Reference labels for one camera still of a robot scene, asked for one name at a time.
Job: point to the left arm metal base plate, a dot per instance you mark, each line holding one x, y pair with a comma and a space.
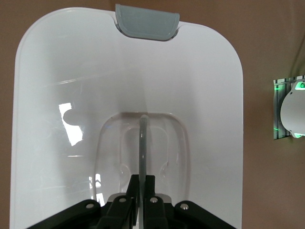
277, 107

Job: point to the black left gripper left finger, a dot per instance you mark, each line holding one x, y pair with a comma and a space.
121, 214

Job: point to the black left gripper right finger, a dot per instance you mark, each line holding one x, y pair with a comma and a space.
153, 214

